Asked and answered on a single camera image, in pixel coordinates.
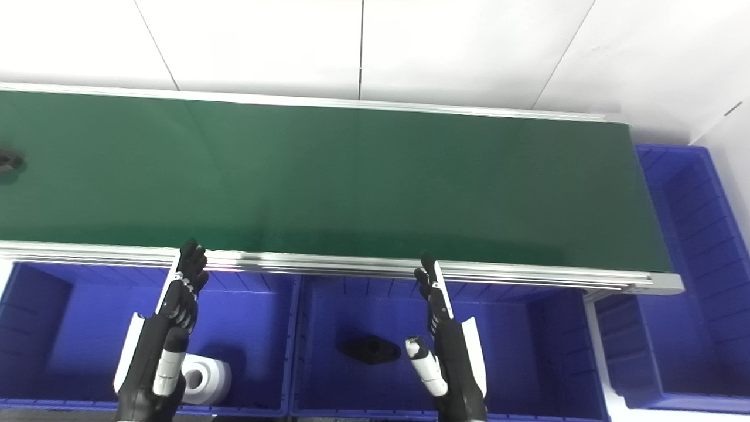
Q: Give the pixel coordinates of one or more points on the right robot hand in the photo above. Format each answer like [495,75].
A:
[457,369]

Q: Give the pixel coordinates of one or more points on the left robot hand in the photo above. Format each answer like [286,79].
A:
[146,363]

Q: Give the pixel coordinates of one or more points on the black flange part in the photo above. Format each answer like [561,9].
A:
[369,350]
[9,160]

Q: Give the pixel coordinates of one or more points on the blue plastic bin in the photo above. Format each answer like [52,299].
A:
[70,328]
[515,351]
[697,305]

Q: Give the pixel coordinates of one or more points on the white cylindrical part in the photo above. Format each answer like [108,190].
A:
[211,381]

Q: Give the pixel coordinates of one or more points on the green conveyor belt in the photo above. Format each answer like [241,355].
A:
[351,265]
[351,176]

